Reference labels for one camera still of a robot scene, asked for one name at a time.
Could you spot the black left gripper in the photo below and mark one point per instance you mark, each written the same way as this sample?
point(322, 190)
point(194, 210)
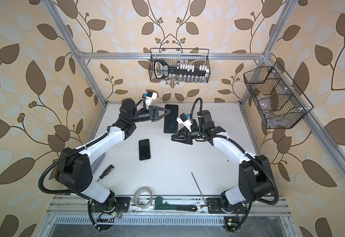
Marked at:
point(152, 113)

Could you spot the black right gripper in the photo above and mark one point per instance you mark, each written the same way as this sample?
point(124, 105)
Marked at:
point(187, 138)

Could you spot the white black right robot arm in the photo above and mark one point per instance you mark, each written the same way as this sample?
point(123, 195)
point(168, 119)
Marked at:
point(255, 178)

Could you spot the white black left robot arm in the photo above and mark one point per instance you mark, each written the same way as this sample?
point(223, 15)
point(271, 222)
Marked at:
point(74, 167)

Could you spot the left black phone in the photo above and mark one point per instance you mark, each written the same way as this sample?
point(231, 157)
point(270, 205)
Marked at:
point(144, 150)

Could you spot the black socket set holder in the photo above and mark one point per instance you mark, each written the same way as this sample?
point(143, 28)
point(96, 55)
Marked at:
point(177, 70)

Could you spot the thin metal rod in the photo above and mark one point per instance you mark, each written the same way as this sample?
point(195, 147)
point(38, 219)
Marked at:
point(201, 194)

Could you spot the green black pipe wrench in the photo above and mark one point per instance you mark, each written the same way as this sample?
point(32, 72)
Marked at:
point(159, 204)

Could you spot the clear tape roll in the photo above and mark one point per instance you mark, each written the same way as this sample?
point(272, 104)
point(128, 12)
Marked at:
point(143, 198)

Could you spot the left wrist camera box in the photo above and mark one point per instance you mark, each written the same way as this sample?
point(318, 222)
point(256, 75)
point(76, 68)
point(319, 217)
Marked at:
point(148, 98)

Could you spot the black wire basket back wall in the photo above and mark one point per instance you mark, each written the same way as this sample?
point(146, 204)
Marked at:
point(188, 55)

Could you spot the black wire basket wall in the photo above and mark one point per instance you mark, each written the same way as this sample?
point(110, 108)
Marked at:
point(188, 55)
point(279, 103)

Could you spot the black wire basket right wall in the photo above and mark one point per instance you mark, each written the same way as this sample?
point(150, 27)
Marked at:
point(279, 103)

